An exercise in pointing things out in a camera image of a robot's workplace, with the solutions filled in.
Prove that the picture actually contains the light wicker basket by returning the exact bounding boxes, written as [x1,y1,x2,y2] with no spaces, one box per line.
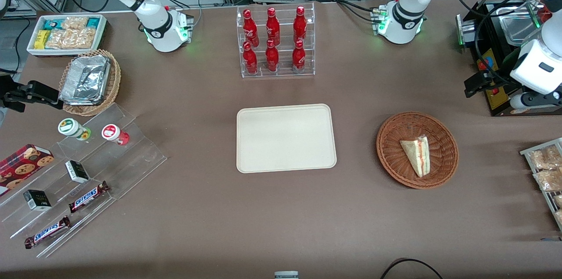
[58,49,122,117]

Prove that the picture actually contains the small black box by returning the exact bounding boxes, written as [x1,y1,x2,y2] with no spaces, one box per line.
[23,190,52,212]
[65,160,90,184]

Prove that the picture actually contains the cup with green lid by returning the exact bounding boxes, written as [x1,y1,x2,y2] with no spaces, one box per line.
[58,118,92,141]

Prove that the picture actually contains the triangle sandwich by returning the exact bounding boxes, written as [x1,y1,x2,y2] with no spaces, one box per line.
[399,135,430,178]

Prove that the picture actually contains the clear acrylic stepped display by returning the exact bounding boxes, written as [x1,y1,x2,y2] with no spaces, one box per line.
[0,103,168,258]

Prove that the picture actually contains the stacked foil containers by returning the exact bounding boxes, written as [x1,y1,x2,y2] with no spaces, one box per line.
[60,54,111,106]

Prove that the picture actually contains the black food warmer machine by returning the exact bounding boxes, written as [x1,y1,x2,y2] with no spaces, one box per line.
[456,0,562,116]

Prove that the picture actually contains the clear bag of nuts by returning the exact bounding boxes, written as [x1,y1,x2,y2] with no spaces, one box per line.
[70,28,97,50]
[62,17,89,30]
[45,29,73,50]

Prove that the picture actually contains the metal wire rack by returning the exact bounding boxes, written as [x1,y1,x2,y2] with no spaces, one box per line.
[520,138,562,232]

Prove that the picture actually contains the black cable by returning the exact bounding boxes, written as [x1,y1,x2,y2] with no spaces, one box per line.
[380,258,444,279]

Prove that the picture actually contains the Snickers chocolate bar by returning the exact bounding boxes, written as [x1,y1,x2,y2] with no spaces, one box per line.
[68,181,110,214]
[24,216,71,250]

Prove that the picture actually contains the round brown wicker basket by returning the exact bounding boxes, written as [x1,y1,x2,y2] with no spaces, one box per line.
[376,111,459,190]

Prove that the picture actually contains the steel food pan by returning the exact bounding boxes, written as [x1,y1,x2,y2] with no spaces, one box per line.
[501,15,541,45]

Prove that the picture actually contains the cup with red lid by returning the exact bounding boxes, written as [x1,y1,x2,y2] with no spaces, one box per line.
[101,124,130,146]

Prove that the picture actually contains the yellow snack pack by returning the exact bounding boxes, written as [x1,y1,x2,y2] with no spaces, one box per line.
[34,30,51,50]

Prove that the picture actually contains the red cola bottle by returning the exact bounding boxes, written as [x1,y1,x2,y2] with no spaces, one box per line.
[293,6,307,45]
[243,41,258,75]
[265,39,280,73]
[292,40,306,73]
[243,9,259,48]
[266,7,281,46]

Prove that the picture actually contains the red cookie box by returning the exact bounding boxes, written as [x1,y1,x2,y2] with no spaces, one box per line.
[0,144,55,197]

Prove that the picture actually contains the white rectangular snack bin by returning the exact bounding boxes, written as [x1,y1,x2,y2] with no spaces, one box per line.
[26,14,108,57]

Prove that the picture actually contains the clear acrylic bottle rack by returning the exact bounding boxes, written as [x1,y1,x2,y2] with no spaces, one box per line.
[236,2,316,79]

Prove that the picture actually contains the beige plastic tray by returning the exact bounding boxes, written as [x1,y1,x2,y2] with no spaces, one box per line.
[236,104,337,174]

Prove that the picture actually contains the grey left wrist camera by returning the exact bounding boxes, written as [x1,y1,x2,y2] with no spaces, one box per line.
[509,92,562,111]

